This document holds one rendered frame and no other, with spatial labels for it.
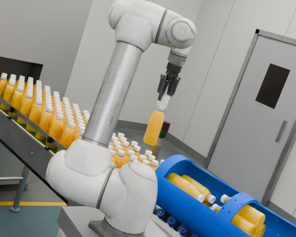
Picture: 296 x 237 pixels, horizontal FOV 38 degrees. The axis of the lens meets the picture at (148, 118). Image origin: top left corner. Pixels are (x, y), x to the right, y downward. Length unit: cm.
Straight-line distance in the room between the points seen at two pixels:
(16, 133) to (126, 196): 160
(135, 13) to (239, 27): 522
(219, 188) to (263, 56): 418
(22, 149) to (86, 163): 144
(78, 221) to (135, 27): 72
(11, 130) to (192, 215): 150
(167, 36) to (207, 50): 552
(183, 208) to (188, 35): 85
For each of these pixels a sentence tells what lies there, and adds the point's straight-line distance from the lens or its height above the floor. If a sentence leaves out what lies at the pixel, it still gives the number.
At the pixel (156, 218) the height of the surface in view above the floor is 93.
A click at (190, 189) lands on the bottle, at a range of 205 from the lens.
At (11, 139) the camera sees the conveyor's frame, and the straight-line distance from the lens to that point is 299.
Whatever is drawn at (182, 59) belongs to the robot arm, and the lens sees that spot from 212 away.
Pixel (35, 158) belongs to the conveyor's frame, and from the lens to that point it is 274.
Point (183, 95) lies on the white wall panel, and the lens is 723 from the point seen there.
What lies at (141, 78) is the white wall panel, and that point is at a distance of 704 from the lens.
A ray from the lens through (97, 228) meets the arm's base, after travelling 156.
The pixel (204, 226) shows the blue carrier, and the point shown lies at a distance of 195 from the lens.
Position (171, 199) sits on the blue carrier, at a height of 108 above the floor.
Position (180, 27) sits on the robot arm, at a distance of 150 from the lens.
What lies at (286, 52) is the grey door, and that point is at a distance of 601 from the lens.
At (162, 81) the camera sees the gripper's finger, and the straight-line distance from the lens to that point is 212.
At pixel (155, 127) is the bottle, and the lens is 218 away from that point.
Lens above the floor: 181
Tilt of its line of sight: 12 degrees down
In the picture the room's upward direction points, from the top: 19 degrees clockwise
